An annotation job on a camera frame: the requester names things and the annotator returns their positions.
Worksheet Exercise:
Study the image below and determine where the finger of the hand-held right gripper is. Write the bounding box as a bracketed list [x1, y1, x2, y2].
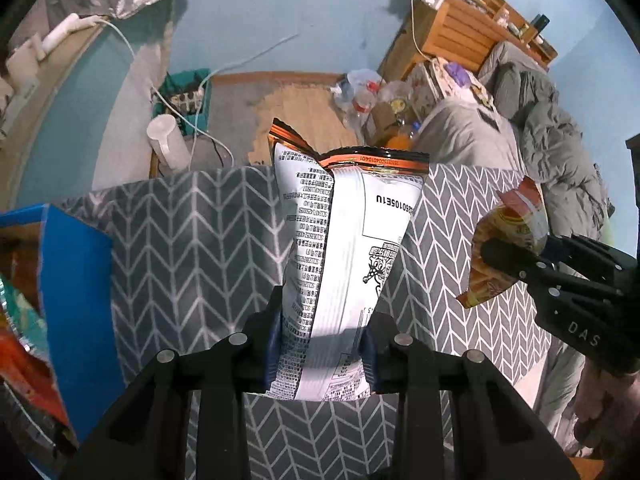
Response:
[545, 233, 640, 291]
[479, 236, 563, 306]

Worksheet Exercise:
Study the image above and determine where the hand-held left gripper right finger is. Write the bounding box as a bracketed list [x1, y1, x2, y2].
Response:
[357, 312, 583, 480]

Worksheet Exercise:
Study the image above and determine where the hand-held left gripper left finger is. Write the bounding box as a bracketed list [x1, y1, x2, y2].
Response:
[60, 285, 286, 480]

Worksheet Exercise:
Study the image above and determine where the orange yellow snack packet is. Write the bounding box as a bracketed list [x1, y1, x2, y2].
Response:
[456, 176, 551, 310]

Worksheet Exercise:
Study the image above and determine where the white snack bag orange edge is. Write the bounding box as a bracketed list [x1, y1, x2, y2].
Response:
[267, 117, 431, 402]

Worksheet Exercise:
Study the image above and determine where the blue box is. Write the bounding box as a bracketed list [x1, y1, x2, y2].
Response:
[0, 203, 127, 480]

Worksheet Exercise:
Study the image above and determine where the large orange snack bag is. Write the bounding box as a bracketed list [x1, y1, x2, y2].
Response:
[0, 335, 71, 428]

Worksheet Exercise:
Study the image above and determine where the teal snack packet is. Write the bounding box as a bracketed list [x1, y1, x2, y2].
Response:
[0, 275, 51, 361]

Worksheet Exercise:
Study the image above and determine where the person's right hand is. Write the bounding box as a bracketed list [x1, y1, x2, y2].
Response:
[572, 360, 640, 460]

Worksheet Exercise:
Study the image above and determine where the green cloth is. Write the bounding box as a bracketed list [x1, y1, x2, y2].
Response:
[600, 200, 617, 246]

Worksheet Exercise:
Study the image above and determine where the grey bed sheet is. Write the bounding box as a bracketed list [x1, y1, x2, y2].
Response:
[411, 91, 608, 458]

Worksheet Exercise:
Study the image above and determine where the grey duvet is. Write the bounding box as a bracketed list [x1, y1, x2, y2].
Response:
[480, 42, 614, 242]

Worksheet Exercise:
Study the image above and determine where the grey chevron tablecloth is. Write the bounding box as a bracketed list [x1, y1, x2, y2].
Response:
[52, 162, 554, 480]

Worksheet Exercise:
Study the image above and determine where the orange drink bottle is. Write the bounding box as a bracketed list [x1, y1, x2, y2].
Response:
[380, 120, 424, 151]

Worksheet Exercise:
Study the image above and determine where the cardboard box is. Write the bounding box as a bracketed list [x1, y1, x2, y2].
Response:
[362, 102, 402, 144]

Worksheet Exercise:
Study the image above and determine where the floral patterned pillow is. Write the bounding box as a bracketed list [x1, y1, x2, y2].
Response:
[407, 57, 484, 117]

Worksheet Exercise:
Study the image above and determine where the purple cloth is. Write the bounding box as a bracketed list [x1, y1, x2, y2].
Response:
[447, 62, 472, 87]

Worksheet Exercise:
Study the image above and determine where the white jug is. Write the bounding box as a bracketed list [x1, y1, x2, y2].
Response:
[146, 114, 194, 177]

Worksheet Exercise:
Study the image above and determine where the wooden bedside shelf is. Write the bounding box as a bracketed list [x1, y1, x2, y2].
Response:
[377, 0, 559, 82]

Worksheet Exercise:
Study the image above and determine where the grey floor rug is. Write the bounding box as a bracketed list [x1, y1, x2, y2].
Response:
[95, 72, 282, 192]

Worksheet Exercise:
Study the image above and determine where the teal basket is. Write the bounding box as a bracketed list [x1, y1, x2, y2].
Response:
[152, 69, 214, 139]

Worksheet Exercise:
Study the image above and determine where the white handheld appliance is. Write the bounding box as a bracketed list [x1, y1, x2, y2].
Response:
[7, 12, 109, 82]

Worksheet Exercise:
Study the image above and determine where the white charging cable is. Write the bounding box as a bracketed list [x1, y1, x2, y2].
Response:
[409, 0, 448, 71]

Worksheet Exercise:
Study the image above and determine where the white power cord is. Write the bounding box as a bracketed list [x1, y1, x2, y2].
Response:
[150, 34, 301, 134]

